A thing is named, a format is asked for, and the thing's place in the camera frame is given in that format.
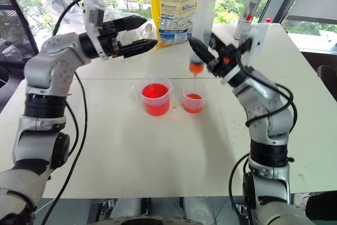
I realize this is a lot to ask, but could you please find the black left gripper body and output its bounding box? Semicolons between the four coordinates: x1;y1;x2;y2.
98;20;125;59

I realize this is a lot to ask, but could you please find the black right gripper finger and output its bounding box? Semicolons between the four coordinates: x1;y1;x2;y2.
187;37;220;64
209;33;226;55

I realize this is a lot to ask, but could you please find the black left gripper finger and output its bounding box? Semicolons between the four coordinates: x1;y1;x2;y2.
116;15;148;35
122;38;158;59

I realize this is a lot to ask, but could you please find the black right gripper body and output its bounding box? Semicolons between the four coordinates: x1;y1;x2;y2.
206;44;242;79

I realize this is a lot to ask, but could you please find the clear plastic syringe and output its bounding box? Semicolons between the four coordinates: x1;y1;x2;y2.
189;0;216;81

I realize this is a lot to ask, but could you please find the small clear plastic cup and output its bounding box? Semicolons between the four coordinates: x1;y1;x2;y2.
182;84;206;114

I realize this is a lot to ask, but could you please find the large clear measuring cup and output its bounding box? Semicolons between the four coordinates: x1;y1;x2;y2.
131;77;174;117

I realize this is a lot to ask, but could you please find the yellow printed refill bag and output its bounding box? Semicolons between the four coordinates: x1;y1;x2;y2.
149;0;207;50

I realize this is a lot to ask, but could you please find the white cylindrical tube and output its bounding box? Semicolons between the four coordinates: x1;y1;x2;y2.
233;0;263;41

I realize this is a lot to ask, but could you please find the crumpled clear plastic bag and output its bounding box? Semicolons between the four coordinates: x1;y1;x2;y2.
43;0;154;42

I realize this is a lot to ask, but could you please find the dark chair back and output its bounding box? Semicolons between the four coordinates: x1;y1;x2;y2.
316;64;337;86

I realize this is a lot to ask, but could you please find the black rounded object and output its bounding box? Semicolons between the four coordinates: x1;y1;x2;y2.
305;190;337;222

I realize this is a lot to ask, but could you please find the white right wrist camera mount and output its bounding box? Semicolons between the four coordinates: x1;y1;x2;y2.
220;23;269;85

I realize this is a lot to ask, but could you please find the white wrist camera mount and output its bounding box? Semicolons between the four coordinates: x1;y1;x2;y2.
81;0;106;61
220;23;269;85

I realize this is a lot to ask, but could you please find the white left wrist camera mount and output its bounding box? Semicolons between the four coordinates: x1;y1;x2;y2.
81;0;106;61

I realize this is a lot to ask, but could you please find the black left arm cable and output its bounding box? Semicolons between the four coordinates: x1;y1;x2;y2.
39;0;89;225

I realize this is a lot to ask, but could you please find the black metal frame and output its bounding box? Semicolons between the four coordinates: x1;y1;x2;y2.
0;0;40;64

